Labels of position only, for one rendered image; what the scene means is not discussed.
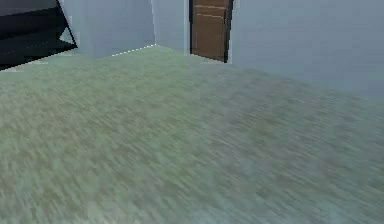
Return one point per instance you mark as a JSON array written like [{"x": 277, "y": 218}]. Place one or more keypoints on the brown wooden room door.
[{"x": 209, "y": 31}]

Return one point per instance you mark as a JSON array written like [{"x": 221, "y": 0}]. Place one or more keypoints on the black shelf unit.
[{"x": 30, "y": 33}]

